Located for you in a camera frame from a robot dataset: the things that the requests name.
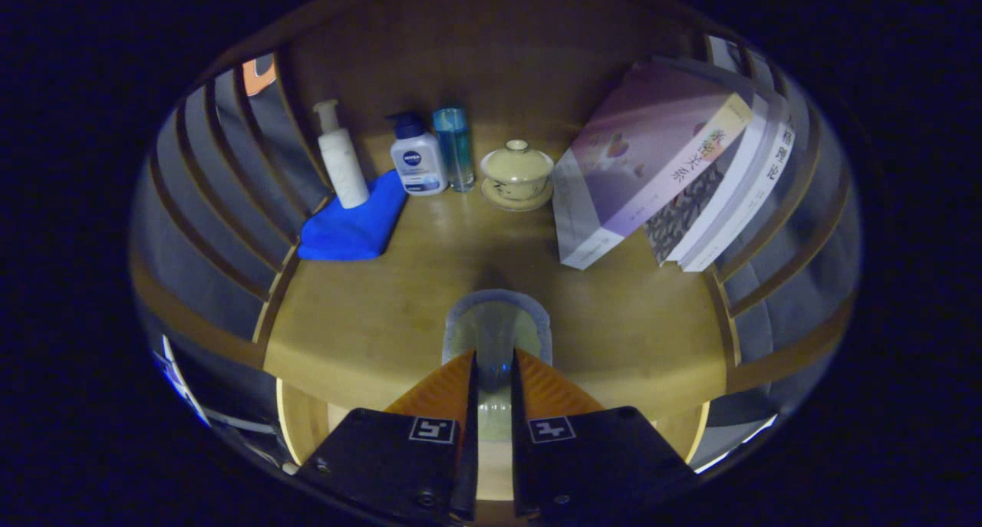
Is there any white pump bottle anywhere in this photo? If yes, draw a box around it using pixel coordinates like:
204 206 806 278
312 100 371 209

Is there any wooden countertop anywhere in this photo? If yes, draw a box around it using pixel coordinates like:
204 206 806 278
261 120 730 420

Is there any white lotion bottle blue cap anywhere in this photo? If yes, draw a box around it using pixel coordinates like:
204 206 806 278
385 110 449 197

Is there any wooden cabinet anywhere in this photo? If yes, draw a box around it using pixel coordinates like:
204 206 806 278
130 0 860 466

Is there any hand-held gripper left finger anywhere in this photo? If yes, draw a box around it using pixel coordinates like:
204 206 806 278
294 348 481 525

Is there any blue cloth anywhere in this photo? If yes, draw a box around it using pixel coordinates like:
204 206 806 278
297 169 408 262

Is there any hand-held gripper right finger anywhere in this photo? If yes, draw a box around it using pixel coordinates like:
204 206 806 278
509 347 700 522

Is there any purple book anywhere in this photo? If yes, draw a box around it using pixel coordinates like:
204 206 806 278
551 61 754 271

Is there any blue transparent bottle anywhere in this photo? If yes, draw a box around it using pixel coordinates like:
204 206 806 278
432 105 476 193

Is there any cream lidded teacup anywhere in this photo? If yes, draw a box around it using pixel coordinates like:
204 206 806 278
479 139 555 212

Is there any patterned cover book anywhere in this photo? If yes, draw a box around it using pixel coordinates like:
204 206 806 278
643 90 772 265

